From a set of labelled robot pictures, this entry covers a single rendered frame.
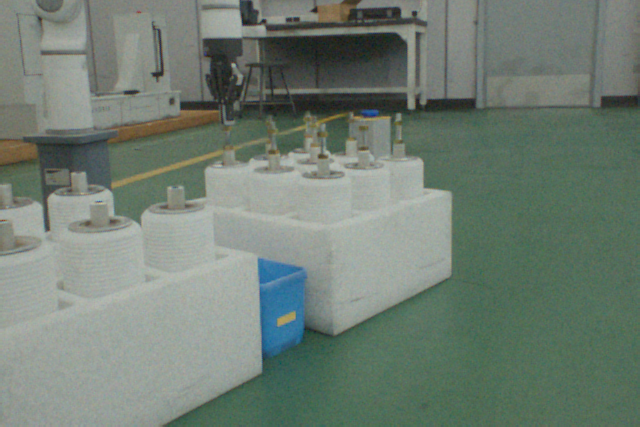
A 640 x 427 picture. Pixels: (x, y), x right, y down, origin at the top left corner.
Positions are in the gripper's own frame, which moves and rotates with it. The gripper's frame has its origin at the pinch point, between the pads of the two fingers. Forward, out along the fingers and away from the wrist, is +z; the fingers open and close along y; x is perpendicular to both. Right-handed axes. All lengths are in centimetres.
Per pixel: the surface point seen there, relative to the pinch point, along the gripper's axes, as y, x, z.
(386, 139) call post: -3.3, 43.1, 9.2
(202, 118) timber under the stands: -356, 164, 33
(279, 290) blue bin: 32.4, -9.5, 24.7
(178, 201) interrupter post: 32.2, -24.8, 8.5
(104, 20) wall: -595, 178, -51
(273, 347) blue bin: 32.6, -11.1, 33.4
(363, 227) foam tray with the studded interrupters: 30.2, 9.0, 18.3
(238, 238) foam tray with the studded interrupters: 11.5, -5.0, 21.5
